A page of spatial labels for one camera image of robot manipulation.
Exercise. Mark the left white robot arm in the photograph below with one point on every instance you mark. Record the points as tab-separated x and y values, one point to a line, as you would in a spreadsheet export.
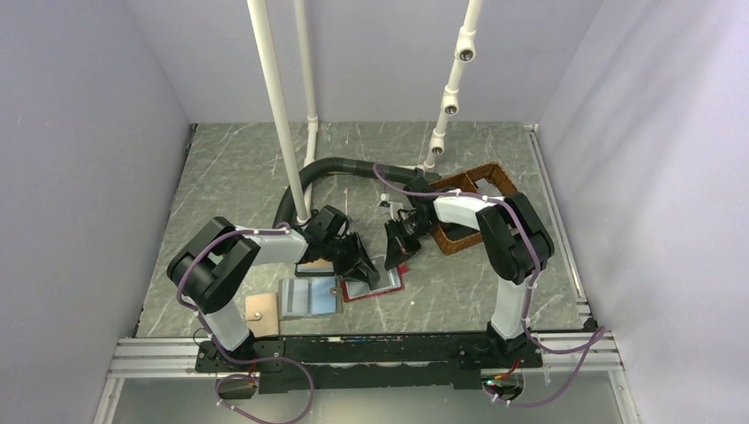
210	268

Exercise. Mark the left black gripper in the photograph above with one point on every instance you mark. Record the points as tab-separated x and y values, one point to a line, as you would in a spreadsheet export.
357	256

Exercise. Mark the white pole with fittings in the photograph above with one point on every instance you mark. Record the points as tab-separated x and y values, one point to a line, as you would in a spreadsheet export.
464	53

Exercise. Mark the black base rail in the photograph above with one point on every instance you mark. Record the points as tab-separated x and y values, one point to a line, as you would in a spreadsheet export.
461	360

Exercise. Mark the brown wicker divided basket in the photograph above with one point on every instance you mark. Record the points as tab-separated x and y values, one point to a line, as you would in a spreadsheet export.
489	179

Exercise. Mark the red leather card holder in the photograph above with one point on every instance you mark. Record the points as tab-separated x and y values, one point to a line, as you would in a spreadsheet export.
389	281

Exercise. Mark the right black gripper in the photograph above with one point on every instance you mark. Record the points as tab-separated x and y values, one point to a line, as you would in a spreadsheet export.
397	249

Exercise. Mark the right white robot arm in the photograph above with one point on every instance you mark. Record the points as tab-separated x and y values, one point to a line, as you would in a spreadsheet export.
516	241

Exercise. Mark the beige snap card holder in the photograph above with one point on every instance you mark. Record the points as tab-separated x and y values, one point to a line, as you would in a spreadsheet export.
262	316

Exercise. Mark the open blue grey card holder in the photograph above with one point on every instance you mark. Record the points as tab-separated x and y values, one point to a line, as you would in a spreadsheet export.
300	298

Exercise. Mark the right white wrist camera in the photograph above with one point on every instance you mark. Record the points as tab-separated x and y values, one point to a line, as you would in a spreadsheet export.
386	202

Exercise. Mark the white rear pole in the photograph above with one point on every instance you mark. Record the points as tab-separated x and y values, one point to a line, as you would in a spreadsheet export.
305	55

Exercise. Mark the blue card holder orange card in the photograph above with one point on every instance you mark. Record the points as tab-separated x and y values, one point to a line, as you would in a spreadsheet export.
315	268

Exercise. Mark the white front pole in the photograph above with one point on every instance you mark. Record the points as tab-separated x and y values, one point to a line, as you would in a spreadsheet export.
259	17

